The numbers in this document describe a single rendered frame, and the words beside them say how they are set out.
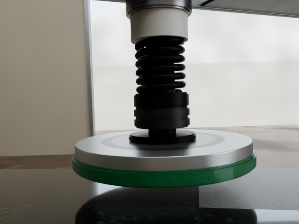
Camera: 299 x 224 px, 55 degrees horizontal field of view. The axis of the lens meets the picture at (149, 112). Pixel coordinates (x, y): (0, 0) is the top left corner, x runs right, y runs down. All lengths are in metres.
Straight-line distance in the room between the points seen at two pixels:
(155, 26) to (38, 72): 5.10
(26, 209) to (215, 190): 0.20
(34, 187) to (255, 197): 0.26
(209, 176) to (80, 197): 0.15
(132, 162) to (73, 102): 4.94
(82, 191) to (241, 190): 0.18
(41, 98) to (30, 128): 0.57
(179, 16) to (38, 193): 0.26
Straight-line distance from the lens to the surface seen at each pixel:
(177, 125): 0.33
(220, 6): 0.48
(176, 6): 0.34
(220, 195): 0.34
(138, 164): 0.26
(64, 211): 0.31
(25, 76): 5.48
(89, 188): 0.37
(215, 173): 0.27
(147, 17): 0.33
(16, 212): 0.33
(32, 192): 0.38
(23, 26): 5.60
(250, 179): 0.40
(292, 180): 0.41
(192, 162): 0.26
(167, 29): 0.33
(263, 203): 0.32
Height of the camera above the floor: 0.98
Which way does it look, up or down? 3 degrees down
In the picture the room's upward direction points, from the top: 2 degrees counter-clockwise
